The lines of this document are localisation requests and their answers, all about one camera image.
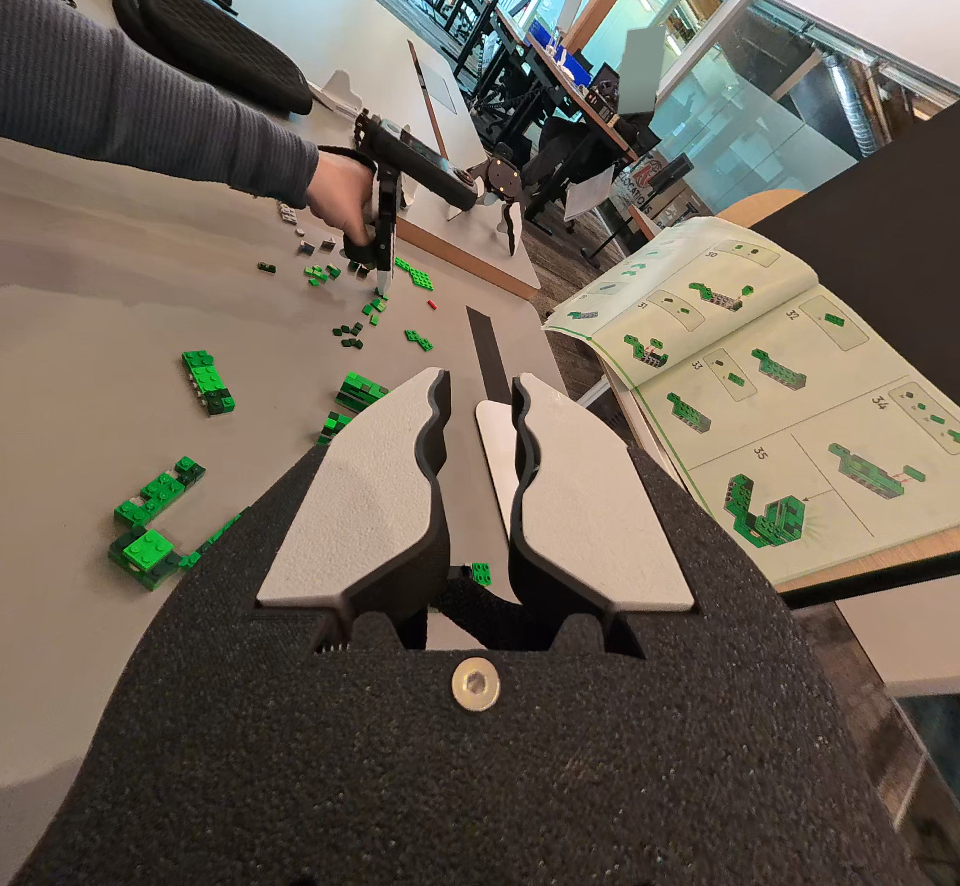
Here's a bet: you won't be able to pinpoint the person's left forearm grey sleeve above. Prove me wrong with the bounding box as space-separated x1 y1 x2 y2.
0 0 321 211

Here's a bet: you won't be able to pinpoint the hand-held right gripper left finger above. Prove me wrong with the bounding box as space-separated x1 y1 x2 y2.
256 367 453 626

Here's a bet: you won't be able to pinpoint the stacked green brick block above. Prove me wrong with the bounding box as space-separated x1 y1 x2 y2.
334 370 392 415

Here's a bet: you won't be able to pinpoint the green and black brick assembly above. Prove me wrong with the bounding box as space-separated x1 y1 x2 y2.
113 455 208 529

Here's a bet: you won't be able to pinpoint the wide green brick base assembly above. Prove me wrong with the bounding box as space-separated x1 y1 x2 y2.
108 509 246 592

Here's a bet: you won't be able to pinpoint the scattered small green bricks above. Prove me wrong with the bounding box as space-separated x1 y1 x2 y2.
256 256 437 354

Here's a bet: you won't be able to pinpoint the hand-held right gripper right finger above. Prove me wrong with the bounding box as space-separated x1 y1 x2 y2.
508 373 696 614

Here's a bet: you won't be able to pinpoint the black office chair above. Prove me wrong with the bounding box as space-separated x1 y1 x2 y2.
521 115 625 221

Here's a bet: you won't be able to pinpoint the person's left hand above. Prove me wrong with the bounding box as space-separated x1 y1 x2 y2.
305 149 378 248

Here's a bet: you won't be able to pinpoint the white desk with wooden edge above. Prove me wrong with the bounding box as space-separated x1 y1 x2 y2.
0 0 543 301

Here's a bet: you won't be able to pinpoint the long green brick assembly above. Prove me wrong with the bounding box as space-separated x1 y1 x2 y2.
181 349 237 417

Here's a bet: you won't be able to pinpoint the grey desk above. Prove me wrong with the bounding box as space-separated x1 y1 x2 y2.
0 136 573 797

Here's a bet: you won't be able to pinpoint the brick building instruction booklet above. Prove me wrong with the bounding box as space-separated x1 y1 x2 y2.
542 216 960 589

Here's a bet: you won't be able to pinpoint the row of office desks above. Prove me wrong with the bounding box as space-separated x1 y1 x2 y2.
288 0 661 242

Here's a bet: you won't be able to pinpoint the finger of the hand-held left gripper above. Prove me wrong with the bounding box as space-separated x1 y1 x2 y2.
447 188 498 224
496 199 525 258

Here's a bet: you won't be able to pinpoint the black panel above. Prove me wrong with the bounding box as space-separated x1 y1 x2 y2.
750 100 960 409

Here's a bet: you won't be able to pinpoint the white plastic stand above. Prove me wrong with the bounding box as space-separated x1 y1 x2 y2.
309 68 366 120

